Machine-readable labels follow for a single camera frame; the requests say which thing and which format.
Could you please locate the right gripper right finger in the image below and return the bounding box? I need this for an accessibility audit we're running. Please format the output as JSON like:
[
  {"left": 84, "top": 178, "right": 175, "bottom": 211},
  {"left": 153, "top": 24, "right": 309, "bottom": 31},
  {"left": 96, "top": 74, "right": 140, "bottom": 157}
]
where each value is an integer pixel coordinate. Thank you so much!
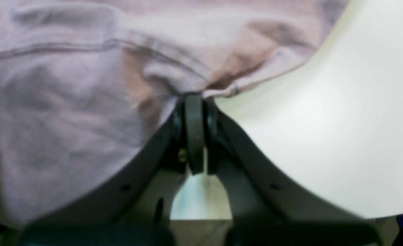
[{"left": 203, "top": 98, "right": 383, "bottom": 246}]

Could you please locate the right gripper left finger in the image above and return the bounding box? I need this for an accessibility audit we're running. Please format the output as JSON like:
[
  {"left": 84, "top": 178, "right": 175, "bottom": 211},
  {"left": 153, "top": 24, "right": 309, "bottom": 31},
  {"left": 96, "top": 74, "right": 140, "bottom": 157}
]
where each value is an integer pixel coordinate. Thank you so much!
[{"left": 18, "top": 94, "right": 205, "bottom": 246}]

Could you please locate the mauve pink t-shirt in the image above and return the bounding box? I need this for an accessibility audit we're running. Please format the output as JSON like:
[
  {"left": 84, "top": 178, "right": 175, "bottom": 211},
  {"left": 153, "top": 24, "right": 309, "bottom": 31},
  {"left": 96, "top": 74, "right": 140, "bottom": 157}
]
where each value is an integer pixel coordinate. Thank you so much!
[{"left": 0, "top": 0, "right": 349, "bottom": 228}]

